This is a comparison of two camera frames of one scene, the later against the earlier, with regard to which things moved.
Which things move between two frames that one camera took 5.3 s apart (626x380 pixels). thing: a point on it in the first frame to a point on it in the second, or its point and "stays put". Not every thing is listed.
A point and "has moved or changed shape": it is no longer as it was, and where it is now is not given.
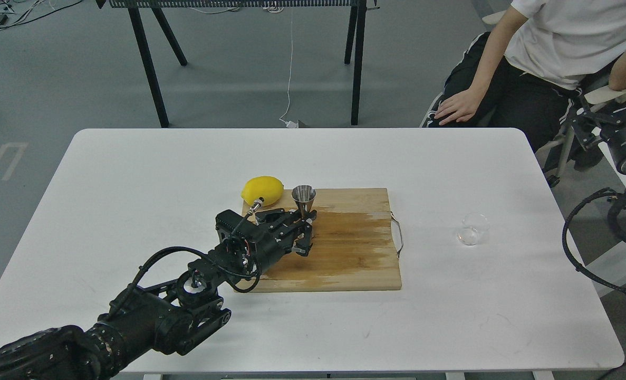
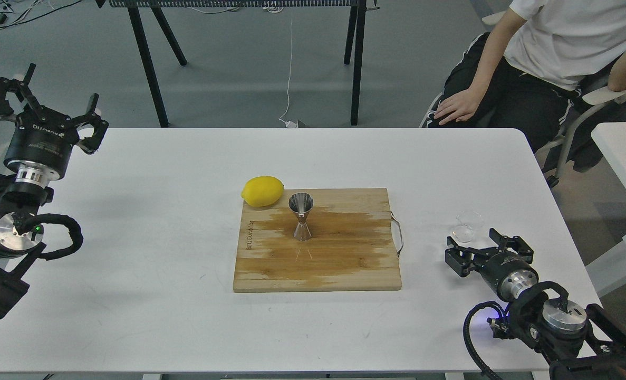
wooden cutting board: x=354 y=246 stays put
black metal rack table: x=353 y=48 stays put
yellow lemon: x=269 y=188 stays put
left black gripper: x=263 y=242 to x=41 y=145
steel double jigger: x=304 y=196 has moved or changed shape
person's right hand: x=462 y=106 stays put
